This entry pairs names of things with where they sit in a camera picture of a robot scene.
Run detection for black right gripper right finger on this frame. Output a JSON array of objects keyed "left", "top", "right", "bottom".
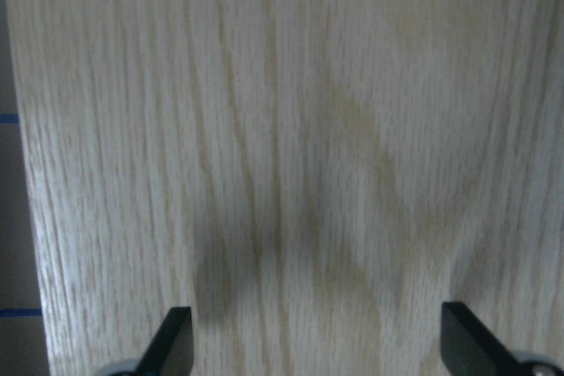
[{"left": 441, "top": 301, "right": 563, "bottom": 376}]

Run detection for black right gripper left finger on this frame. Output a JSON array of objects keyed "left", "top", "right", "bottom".
[{"left": 133, "top": 306, "right": 195, "bottom": 376}]

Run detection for light wooden drawer cabinet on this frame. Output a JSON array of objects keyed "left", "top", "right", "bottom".
[{"left": 6, "top": 0, "right": 563, "bottom": 375}]

